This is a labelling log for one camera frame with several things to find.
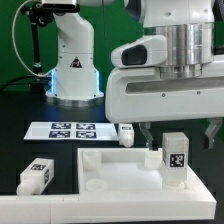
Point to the white marker base sheet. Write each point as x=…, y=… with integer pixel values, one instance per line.
x=71, y=131

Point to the white square tabletop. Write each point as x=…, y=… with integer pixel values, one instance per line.
x=119, y=170

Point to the black camera stand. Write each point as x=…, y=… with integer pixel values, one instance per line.
x=38, y=17

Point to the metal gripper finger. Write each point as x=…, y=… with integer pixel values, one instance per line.
x=212, y=129
x=145, y=130

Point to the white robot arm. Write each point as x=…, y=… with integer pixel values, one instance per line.
x=170, y=73

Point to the white L-shaped fence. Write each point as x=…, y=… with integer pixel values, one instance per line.
x=195, y=202

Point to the black camera on stand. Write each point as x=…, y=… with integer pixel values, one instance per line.
x=61, y=6

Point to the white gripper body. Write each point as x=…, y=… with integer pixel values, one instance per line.
x=136, y=92

